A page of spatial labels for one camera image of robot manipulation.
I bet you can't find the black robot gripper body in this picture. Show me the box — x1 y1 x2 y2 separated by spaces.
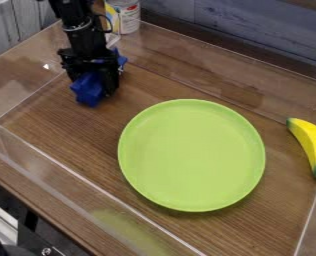
57 28 122 79

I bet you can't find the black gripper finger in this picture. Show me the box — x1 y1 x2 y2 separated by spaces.
62 59 82 81
99 63 120 97

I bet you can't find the blue star-shaped block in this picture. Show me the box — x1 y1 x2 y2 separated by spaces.
70 47 128 107

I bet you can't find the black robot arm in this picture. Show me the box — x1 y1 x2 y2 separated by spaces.
49 0 121 100

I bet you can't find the green round plate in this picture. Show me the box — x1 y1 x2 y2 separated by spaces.
118 99 266 212

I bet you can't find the white labelled can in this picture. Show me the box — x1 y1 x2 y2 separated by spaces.
105 0 141 35

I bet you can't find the yellow toy banana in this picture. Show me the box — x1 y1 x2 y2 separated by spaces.
287 118 316 178

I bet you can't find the clear acrylic enclosure wall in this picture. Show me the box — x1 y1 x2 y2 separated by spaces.
0 24 316 256

